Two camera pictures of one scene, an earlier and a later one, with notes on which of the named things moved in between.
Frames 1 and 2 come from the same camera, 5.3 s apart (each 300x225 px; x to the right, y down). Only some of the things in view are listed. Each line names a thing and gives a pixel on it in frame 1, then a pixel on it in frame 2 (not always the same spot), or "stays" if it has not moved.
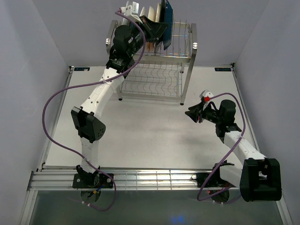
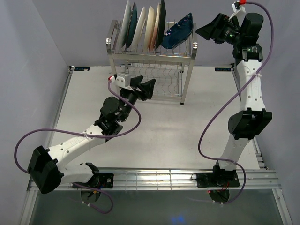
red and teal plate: x=126 y=21 stays
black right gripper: x=193 y=114 → x=209 y=30
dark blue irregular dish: x=168 y=19 → x=179 y=33
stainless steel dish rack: x=163 y=72 stays
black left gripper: x=153 y=30 → x=148 y=86
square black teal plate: x=162 y=11 stays
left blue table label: x=81 y=69 stays
